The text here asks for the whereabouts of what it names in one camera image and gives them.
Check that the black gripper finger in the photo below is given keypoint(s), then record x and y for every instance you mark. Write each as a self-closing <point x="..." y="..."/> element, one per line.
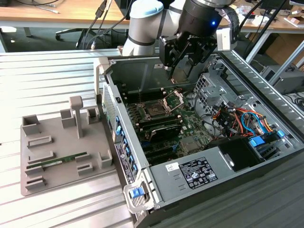
<point x="206" y="48"/>
<point x="167" y="51"/>

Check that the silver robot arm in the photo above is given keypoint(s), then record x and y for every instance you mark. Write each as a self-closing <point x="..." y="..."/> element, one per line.
<point x="145" y="26"/>

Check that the black RAM slot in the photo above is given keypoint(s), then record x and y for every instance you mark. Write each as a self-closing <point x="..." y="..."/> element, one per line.
<point x="152" y="94"/>
<point x="161" y="121"/>

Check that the CPU socket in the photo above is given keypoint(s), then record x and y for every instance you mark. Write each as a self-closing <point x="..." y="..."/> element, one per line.
<point x="154" y="110"/>

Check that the black expansion slot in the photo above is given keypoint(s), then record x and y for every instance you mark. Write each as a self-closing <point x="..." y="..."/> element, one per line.
<point x="158" y="154"/>

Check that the open PC case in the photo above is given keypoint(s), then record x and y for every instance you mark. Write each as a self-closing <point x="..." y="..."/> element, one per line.
<point x="133" y="71"/>

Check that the silver drive cage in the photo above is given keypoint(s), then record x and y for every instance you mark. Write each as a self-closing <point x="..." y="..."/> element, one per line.
<point x="209" y="92"/>

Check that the thin metal locking lever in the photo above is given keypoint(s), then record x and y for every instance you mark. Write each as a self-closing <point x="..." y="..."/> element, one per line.
<point x="140" y="96"/>

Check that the black slanted pole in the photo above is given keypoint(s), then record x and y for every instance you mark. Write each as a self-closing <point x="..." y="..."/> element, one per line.
<point x="266" y="29"/>

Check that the black monitor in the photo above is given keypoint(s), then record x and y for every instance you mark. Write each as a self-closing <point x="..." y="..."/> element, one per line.
<point x="273" y="3"/>

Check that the green motherboard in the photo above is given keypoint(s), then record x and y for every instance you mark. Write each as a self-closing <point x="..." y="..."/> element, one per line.
<point x="190" y="126"/>

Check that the brown cardboard box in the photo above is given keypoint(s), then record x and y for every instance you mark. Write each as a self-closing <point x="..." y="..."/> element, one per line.
<point x="285" y="47"/>

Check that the black graphics card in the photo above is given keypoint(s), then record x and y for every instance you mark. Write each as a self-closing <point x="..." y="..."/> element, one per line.
<point x="166" y="131"/>

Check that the grey computer tower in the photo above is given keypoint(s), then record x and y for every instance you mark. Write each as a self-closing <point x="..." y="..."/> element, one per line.
<point x="288" y="80"/>

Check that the silver chipset heat sink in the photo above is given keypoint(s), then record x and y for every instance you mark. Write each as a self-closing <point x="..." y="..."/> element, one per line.
<point x="189" y="145"/>

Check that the black office chair base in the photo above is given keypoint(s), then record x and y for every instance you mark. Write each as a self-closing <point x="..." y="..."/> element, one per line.
<point x="71" y="30"/>

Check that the blue card clip row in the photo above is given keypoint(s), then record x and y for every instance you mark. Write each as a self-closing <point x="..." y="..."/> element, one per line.
<point x="126" y="145"/>

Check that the small blue clip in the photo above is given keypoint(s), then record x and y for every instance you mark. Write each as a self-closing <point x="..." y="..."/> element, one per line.
<point x="280" y="133"/>

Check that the long wooden desk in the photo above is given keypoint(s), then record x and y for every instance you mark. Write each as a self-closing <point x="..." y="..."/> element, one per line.
<point x="59" y="14"/>

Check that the white barcode label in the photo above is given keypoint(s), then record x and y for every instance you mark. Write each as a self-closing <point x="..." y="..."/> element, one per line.
<point x="172" y="166"/>

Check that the long black sticker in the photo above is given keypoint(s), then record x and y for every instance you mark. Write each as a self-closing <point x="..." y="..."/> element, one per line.
<point x="123" y="164"/>

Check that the black rating label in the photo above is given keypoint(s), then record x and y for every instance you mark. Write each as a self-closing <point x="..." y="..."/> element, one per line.
<point x="199" y="173"/>

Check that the grey power supply unit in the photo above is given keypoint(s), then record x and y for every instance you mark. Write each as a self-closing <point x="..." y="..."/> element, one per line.
<point x="161" y="180"/>

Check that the grey parts rack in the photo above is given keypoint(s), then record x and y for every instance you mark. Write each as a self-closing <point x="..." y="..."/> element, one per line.
<point x="66" y="142"/>

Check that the blue case latch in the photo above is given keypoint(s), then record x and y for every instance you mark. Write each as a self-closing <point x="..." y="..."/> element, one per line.
<point x="136" y="192"/>

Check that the green RAM stick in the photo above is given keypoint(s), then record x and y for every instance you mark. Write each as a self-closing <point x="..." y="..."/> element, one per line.
<point x="66" y="158"/>

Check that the black fan duct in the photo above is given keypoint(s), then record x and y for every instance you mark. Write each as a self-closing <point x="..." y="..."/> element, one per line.
<point x="237" y="152"/>

